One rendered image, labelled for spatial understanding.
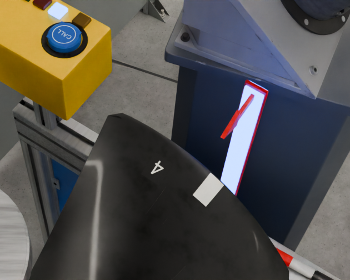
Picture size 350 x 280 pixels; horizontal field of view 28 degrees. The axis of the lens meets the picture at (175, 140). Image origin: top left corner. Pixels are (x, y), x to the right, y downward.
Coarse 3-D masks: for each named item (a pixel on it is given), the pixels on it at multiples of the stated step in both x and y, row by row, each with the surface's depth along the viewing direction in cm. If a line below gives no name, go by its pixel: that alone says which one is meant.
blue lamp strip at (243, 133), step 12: (252, 108) 69; (240, 120) 72; (252, 120) 71; (240, 132) 73; (252, 132) 72; (240, 144) 75; (228, 156) 78; (240, 156) 77; (228, 168) 80; (240, 168) 79; (228, 180) 82
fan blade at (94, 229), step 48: (96, 144) 63; (144, 144) 64; (96, 192) 61; (144, 192) 62; (192, 192) 63; (48, 240) 58; (96, 240) 58; (144, 240) 59; (192, 240) 61; (240, 240) 63
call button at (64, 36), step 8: (56, 24) 83; (64, 24) 83; (72, 24) 84; (48, 32) 83; (56, 32) 83; (64, 32) 83; (72, 32) 83; (80, 32) 83; (48, 40) 82; (56, 40) 82; (64, 40) 82; (72, 40) 82; (80, 40) 83; (56, 48) 82; (64, 48) 82; (72, 48) 82
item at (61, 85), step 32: (0, 0) 86; (32, 0) 86; (0, 32) 84; (32, 32) 84; (96, 32) 84; (0, 64) 87; (32, 64) 82; (64, 64) 82; (96, 64) 87; (32, 96) 88; (64, 96) 83
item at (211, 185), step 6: (210, 174) 65; (204, 180) 64; (210, 180) 65; (216, 180) 65; (204, 186) 64; (210, 186) 64; (216, 186) 64; (222, 186) 65; (198, 192) 63; (204, 192) 64; (210, 192) 64; (216, 192) 64; (198, 198) 63; (204, 198) 63; (210, 198) 64; (204, 204) 63
